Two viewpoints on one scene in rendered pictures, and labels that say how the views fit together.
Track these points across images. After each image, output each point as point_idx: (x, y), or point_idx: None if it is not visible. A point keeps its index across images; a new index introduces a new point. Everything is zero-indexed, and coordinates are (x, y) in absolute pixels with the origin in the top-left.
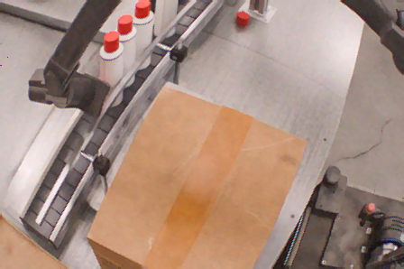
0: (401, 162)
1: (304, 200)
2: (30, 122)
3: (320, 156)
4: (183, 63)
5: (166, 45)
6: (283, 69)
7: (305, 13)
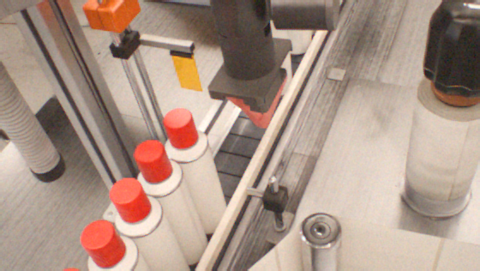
0: None
1: None
2: (427, 8)
3: (109, 39)
4: None
5: None
6: (128, 110)
7: (46, 226)
